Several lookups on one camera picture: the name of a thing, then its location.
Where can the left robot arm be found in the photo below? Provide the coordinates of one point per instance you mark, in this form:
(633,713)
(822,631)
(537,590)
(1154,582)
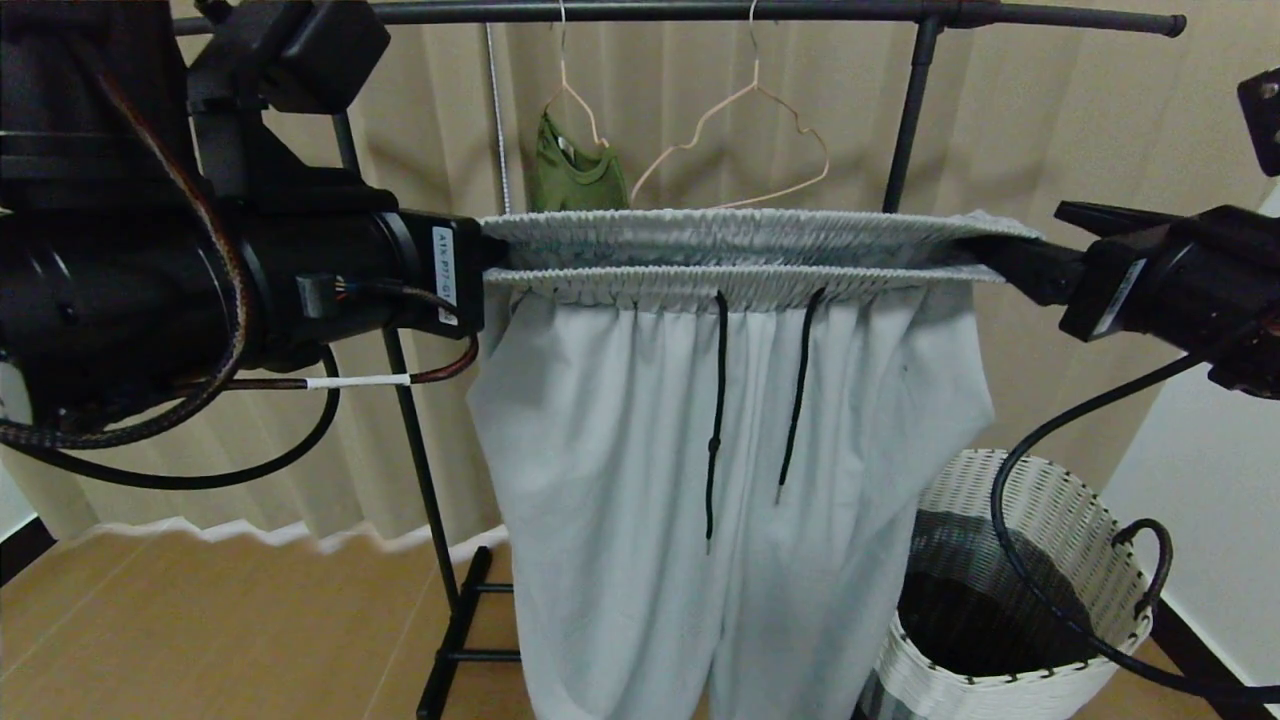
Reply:
(80,80)

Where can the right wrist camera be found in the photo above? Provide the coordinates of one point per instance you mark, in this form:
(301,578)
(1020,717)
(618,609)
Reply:
(1265,120)

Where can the white laundry basket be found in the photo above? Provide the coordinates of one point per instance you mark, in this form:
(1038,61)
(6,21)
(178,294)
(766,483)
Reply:
(1040,500)

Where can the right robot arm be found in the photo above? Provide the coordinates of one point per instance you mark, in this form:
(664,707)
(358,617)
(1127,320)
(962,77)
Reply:
(1250,370)

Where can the green printed shirt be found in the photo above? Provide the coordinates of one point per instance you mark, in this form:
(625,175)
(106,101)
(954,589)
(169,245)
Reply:
(575,185)

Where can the black clothes rack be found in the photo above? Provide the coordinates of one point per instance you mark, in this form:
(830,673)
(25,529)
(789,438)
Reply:
(850,12)

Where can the beige curtain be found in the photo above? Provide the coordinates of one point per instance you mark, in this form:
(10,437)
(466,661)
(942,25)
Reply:
(1050,120)

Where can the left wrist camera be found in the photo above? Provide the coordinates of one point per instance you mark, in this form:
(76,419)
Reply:
(320,50)

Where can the pale grey garment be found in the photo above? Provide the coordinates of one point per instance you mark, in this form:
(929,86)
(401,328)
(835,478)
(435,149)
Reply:
(640,450)

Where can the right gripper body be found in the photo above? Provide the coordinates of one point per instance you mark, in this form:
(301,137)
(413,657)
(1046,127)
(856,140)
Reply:
(1200,280)

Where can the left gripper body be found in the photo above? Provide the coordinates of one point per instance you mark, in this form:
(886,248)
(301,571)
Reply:
(150,300)

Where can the pink clothes hanger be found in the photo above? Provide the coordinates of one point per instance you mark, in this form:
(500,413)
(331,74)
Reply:
(757,88)
(565,88)

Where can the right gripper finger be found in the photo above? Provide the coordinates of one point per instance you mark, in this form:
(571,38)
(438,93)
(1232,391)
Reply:
(1040,270)
(1110,222)

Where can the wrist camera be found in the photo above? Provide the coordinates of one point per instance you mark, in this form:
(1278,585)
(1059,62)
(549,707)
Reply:
(320,50)
(1265,120)

